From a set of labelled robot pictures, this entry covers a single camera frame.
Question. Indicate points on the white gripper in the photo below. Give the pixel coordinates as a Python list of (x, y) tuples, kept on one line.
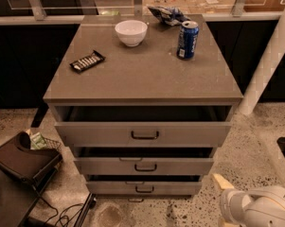
[(233, 203)]

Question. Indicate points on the grey bottom drawer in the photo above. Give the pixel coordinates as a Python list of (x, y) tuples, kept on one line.
[(153, 185)]

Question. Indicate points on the grey drawer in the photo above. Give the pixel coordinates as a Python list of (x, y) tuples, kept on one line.
[(144, 161), (145, 126), (153, 185)]

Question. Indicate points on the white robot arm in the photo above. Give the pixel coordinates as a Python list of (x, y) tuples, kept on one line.
[(257, 207)]

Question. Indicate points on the grey middle drawer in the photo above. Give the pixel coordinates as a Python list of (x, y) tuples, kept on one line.
[(144, 161)]

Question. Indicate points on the grey top drawer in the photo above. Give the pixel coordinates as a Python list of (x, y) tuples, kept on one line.
[(145, 126)]

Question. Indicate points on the grey drawer cabinet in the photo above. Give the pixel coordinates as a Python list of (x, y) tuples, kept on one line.
[(149, 74)]

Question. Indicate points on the blue soda can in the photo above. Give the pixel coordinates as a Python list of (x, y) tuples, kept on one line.
[(187, 40)]

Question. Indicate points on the white bowl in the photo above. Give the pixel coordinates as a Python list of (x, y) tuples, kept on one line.
[(131, 32)]

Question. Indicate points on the black snack bar wrapper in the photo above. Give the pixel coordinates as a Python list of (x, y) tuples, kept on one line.
[(87, 62)]

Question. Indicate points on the blue chip bag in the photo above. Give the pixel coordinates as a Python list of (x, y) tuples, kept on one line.
[(171, 16)]

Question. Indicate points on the white diagonal post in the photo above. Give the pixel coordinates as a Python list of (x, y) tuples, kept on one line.
[(267, 65)]

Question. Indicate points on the wire basket with green packet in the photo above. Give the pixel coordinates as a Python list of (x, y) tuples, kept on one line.
[(38, 141)]

